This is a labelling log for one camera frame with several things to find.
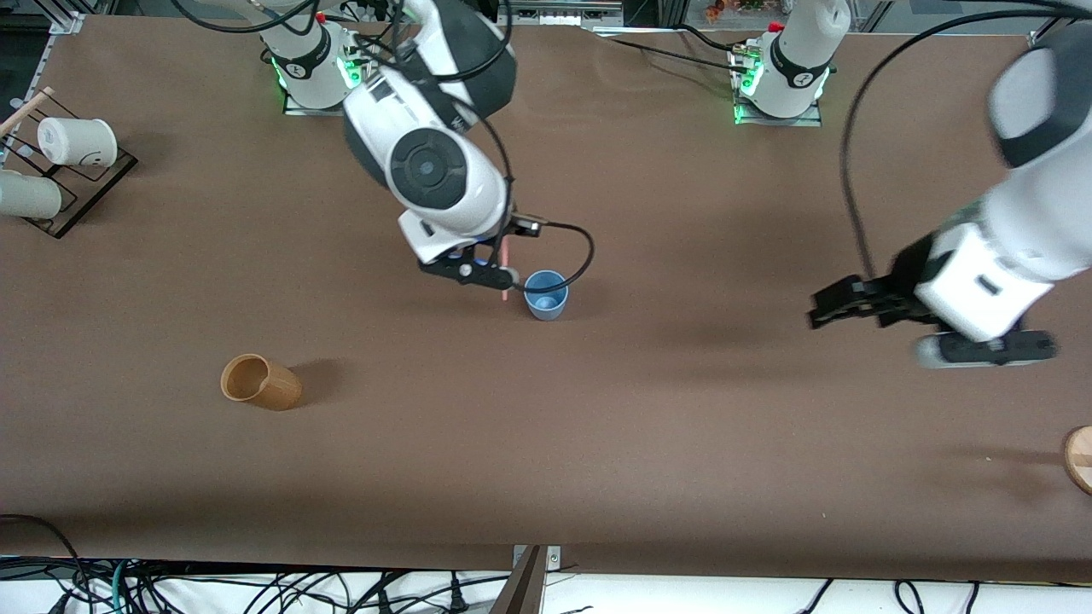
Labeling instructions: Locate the blue plastic cup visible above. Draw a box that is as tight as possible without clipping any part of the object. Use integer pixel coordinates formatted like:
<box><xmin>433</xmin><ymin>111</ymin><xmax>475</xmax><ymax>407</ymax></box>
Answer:
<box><xmin>523</xmin><ymin>269</ymin><xmax>570</xmax><ymax>321</ymax></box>

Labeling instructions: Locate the brown wooden cup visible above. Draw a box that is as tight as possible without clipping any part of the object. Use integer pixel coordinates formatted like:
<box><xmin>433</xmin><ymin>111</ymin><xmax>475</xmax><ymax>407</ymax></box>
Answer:
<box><xmin>220</xmin><ymin>353</ymin><xmax>303</xmax><ymax>412</ymax></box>

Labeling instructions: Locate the black cup rack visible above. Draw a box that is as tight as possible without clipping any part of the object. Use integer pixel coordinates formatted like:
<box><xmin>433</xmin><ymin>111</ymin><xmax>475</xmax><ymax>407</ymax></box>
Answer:
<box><xmin>0</xmin><ymin>85</ymin><xmax>139</xmax><ymax>240</ymax></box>

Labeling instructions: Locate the white cup with face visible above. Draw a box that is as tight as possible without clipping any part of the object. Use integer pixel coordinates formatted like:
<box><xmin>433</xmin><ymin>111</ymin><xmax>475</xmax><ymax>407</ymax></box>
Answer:
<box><xmin>37</xmin><ymin>117</ymin><xmax>119</xmax><ymax>168</ymax></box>

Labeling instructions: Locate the plain white cup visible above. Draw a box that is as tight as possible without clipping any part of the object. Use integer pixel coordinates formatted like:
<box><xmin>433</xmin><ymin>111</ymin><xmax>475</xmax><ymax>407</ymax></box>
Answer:
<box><xmin>0</xmin><ymin>171</ymin><xmax>62</xmax><ymax>219</ymax></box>

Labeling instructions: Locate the grey metal box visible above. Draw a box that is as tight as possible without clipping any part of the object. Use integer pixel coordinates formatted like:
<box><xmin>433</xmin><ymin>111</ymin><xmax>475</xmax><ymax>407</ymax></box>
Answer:
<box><xmin>512</xmin><ymin>0</ymin><xmax>625</xmax><ymax>28</ymax></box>

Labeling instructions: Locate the round wooden disc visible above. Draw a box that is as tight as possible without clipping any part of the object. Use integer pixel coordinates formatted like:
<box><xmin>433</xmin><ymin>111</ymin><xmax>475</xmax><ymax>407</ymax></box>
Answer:
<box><xmin>1062</xmin><ymin>425</ymin><xmax>1092</xmax><ymax>497</ymax></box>

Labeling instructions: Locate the orange background clutter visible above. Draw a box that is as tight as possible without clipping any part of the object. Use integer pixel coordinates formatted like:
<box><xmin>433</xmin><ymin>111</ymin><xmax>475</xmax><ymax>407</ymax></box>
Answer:
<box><xmin>704</xmin><ymin>0</ymin><xmax>769</xmax><ymax>22</ymax></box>

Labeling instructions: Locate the dark brown bar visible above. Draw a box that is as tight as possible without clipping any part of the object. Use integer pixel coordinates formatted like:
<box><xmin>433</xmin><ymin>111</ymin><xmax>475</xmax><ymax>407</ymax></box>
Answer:
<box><xmin>489</xmin><ymin>546</ymin><xmax>547</xmax><ymax>614</ymax></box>

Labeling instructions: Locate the wooden rack dowel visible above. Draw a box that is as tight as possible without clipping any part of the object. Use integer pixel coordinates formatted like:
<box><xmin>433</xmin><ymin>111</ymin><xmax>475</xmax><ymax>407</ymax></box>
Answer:
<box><xmin>0</xmin><ymin>85</ymin><xmax>55</xmax><ymax>137</ymax></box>

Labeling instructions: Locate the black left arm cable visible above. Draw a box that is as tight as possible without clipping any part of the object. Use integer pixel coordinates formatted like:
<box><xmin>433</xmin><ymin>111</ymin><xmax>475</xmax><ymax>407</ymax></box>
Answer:
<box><xmin>840</xmin><ymin>0</ymin><xmax>1092</xmax><ymax>282</ymax></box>

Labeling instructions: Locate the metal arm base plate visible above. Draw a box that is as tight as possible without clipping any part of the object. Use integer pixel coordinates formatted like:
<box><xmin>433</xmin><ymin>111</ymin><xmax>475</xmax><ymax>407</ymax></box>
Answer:
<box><xmin>283</xmin><ymin>38</ymin><xmax>378</xmax><ymax>117</ymax></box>
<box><xmin>734</xmin><ymin>47</ymin><xmax>824</xmax><ymax>128</ymax></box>

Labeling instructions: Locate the black table cable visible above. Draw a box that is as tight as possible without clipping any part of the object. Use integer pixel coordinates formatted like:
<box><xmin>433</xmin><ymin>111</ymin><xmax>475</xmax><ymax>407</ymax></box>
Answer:
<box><xmin>597</xmin><ymin>34</ymin><xmax>752</xmax><ymax>73</ymax></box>
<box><xmin>678</xmin><ymin>24</ymin><xmax>752</xmax><ymax>56</ymax></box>

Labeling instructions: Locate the small metal table bracket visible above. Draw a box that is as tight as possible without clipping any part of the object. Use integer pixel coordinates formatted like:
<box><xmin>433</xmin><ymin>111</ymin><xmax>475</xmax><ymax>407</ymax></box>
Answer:
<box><xmin>512</xmin><ymin>544</ymin><xmax>562</xmax><ymax>571</ymax></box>

